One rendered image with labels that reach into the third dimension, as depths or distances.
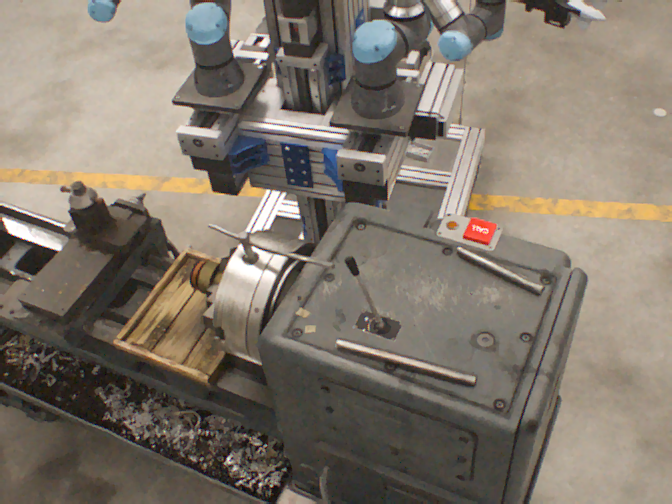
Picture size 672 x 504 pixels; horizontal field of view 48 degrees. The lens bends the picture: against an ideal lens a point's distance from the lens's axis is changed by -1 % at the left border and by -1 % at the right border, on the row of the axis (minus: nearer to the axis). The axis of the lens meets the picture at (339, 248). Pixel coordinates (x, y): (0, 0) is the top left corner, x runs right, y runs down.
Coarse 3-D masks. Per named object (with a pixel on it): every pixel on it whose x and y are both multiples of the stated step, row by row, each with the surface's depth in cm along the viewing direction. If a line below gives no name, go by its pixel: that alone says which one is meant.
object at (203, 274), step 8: (200, 264) 187; (208, 264) 186; (216, 264) 186; (192, 272) 187; (200, 272) 186; (208, 272) 185; (216, 272) 185; (192, 280) 187; (200, 280) 185; (208, 280) 184; (216, 280) 185; (200, 288) 186
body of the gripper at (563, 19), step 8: (528, 0) 176; (536, 0) 176; (544, 0) 174; (552, 0) 170; (528, 8) 178; (536, 8) 177; (544, 8) 175; (552, 8) 172; (544, 16) 175; (552, 16) 174; (560, 16) 173; (568, 16) 172; (552, 24) 175; (560, 24) 174
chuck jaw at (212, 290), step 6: (210, 288) 183; (216, 288) 183; (210, 294) 182; (210, 300) 180; (210, 306) 179; (210, 312) 176; (204, 318) 176; (210, 318) 175; (210, 324) 177; (216, 330) 174; (222, 330) 173; (216, 336) 176; (222, 336) 175
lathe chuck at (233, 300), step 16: (256, 240) 175; (272, 240) 175; (288, 240) 177; (240, 256) 172; (272, 256) 171; (224, 272) 170; (240, 272) 170; (256, 272) 169; (224, 288) 170; (240, 288) 168; (224, 304) 170; (240, 304) 168; (224, 320) 171; (240, 320) 169; (224, 336) 173; (240, 336) 171; (240, 352) 175
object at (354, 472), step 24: (552, 408) 184; (312, 456) 189; (336, 456) 179; (360, 456) 177; (312, 480) 201; (336, 480) 193; (360, 480) 186; (384, 480) 180; (408, 480) 172; (528, 480) 170
